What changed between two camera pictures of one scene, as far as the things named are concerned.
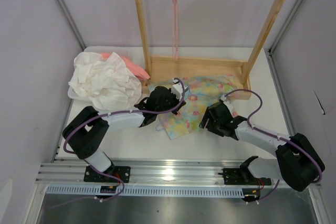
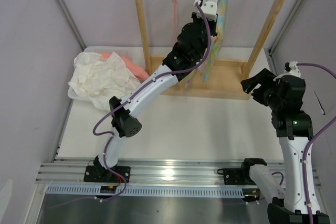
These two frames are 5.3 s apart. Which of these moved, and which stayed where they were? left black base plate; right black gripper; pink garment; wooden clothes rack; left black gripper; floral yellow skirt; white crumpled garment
Moved: left black gripper; floral yellow skirt; right black gripper
Stayed: white crumpled garment; pink garment; wooden clothes rack; left black base plate
